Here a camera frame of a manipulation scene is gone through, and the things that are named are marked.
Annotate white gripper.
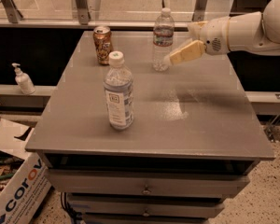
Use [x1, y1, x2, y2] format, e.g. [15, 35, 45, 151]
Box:
[163, 17, 230, 66]

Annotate clear water bottle red label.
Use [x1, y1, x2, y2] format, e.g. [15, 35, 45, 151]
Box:
[153, 7, 175, 72]

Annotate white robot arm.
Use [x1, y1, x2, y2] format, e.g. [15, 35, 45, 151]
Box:
[163, 0, 280, 66]

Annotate blue label water bottle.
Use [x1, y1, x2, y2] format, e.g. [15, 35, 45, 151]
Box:
[104, 51, 133, 130]

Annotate white pump dispenser bottle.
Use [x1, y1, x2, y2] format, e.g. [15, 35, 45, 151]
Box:
[12, 63, 35, 95]

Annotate brown soda can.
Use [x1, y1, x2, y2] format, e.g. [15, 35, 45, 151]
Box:
[93, 26, 113, 65]

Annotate white corov cardboard box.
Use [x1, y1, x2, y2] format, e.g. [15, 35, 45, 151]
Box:
[0, 119, 51, 224]

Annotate metal railing frame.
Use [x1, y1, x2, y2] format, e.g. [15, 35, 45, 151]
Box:
[0, 0, 269, 33]

